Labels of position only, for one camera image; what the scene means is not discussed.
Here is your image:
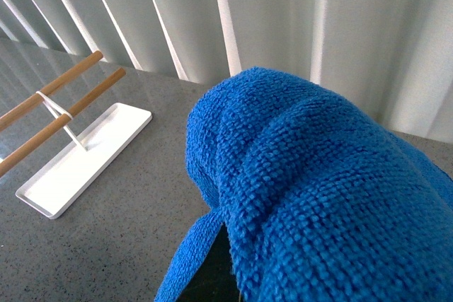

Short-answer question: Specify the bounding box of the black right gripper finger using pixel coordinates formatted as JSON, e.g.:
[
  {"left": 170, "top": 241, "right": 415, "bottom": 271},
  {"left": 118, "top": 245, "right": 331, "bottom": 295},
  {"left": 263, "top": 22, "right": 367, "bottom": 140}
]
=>
[{"left": 179, "top": 225, "right": 244, "bottom": 302}]

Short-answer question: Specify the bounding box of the blue microfiber cloth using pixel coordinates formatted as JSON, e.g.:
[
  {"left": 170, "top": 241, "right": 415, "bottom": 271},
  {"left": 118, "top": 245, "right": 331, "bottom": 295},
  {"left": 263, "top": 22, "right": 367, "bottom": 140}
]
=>
[{"left": 156, "top": 67, "right": 452, "bottom": 301}]

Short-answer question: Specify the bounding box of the white towel rack stand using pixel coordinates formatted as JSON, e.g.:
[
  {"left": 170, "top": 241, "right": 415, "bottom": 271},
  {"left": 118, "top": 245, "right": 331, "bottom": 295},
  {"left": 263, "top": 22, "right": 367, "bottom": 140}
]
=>
[{"left": 1, "top": 51, "right": 153, "bottom": 219}]

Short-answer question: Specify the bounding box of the white pleated curtain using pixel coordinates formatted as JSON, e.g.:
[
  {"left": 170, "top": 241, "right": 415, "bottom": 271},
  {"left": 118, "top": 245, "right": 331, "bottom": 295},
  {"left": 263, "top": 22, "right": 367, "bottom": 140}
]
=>
[{"left": 1, "top": 0, "right": 452, "bottom": 143}]

